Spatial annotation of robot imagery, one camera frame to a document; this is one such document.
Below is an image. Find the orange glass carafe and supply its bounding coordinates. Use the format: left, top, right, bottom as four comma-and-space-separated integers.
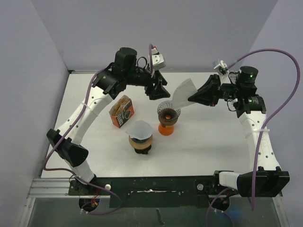
158, 123, 175, 136

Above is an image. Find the grey glass dripper cone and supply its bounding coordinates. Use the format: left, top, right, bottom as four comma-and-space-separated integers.
157, 100, 181, 121

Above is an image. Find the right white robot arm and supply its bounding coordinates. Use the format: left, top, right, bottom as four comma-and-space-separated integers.
188, 66, 290, 197

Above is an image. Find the blue glass dripper cone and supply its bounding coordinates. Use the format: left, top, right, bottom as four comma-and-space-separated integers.
131, 138, 148, 144

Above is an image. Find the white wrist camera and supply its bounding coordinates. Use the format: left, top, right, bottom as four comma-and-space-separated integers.
213, 60, 228, 75
151, 46, 166, 71

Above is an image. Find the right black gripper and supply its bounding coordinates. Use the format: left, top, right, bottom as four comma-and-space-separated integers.
187, 73, 241, 107

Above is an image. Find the light wooden ring holder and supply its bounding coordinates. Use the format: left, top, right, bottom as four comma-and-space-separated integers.
129, 136, 153, 150

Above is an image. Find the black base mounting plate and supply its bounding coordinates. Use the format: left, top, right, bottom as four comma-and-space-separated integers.
68, 175, 225, 208

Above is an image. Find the dark green glass dripper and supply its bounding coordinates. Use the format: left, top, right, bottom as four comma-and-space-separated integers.
134, 146, 152, 155

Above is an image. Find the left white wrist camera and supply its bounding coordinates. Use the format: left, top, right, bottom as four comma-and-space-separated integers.
151, 46, 166, 71

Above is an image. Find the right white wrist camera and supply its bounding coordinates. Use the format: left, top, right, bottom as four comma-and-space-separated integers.
213, 60, 228, 75

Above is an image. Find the dark wooden ring holder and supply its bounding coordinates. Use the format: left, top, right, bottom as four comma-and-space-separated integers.
158, 116, 178, 127

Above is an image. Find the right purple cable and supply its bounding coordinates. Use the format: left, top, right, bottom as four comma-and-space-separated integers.
205, 48, 299, 227

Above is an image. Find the orange coffee filter box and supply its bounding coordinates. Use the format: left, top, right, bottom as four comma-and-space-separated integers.
109, 95, 134, 128

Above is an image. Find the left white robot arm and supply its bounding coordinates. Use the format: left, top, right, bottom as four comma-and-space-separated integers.
46, 44, 170, 194

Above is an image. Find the white paper coffee filter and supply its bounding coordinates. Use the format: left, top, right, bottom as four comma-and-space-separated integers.
126, 121, 153, 140

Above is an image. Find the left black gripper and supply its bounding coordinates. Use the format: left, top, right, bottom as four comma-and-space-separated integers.
124, 66, 170, 99

